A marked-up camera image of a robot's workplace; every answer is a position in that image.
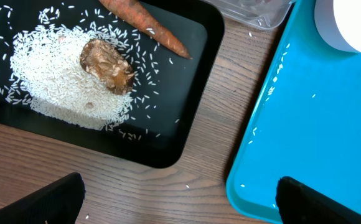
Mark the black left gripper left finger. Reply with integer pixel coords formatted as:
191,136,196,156
0,172,85,224

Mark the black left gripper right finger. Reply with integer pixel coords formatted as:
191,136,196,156
276,176,361,224

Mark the white rice pile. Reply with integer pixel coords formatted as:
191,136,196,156
0,2,181,141

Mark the brown nut clump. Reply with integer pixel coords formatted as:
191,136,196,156
80,39,135,95

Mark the pink bowl with nuts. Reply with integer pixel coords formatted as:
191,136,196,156
314,0,361,54

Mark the orange carrot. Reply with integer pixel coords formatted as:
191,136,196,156
99,0,192,59

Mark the clear plastic waste bin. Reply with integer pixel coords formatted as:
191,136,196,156
205,0,296,30

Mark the teal serving tray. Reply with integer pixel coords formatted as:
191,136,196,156
226,0,361,223

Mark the black plastic tray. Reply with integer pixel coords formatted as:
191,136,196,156
0,0,225,168

